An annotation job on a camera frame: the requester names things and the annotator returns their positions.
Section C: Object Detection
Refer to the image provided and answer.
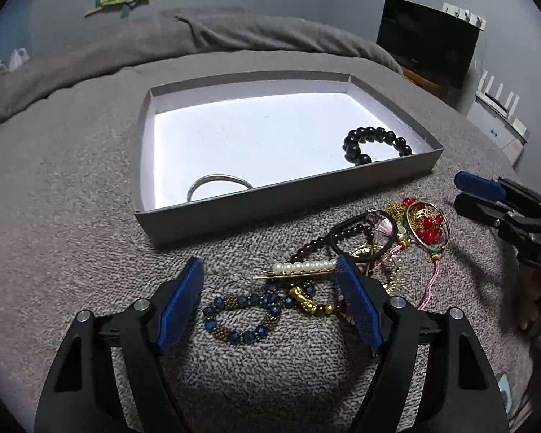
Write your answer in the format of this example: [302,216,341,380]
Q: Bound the black bead bracelet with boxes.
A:
[343,125,413,166]

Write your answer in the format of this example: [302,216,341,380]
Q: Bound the white plastic bag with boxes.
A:
[8,48,30,72]

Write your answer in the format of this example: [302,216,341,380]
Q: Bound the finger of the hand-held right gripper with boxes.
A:
[454,171,541,208]
[454,192,519,235]

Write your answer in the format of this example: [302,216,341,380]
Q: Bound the grey knit blanket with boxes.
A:
[0,47,535,433]

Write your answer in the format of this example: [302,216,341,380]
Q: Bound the black television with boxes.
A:
[376,0,480,92]

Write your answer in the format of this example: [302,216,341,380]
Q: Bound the pink tassel bracelet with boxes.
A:
[365,210,410,253]

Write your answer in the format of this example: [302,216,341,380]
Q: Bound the white router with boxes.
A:
[475,70,522,117]

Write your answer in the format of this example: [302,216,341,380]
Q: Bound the gold charm bead bracelet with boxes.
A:
[289,280,355,319]

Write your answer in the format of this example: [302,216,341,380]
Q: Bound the blue bead bracelet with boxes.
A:
[202,285,282,346]

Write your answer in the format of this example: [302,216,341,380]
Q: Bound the black hair tie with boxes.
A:
[328,215,400,263]

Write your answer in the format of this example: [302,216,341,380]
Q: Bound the dark red bead bracelet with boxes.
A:
[287,222,379,264]

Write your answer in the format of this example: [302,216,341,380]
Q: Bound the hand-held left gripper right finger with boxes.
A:
[335,255,510,433]

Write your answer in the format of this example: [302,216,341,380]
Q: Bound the white cardboard box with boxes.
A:
[466,95,531,166]

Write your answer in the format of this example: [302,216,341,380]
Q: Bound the red bead hoop pendant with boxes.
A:
[401,197,450,312]

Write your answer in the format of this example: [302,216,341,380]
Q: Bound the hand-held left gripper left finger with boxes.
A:
[34,256,205,433]

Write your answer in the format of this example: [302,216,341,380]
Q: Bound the silver bangle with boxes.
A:
[187,174,254,203]

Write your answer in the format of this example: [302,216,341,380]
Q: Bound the white wall hooks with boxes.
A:
[442,2,487,31]

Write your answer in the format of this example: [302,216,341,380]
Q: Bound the grey folded quilt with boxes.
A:
[0,6,403,135]

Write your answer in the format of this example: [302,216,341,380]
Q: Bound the pearl hair clip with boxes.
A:
[252,258,339,279]

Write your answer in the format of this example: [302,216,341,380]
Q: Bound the thin gold chain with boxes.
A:
[384,202,416,227]

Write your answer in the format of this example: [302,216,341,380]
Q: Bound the wooden television stand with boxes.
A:
[401,67,452,101]

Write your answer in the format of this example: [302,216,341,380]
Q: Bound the grey cardboard tray box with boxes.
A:
[134,71,445,249]

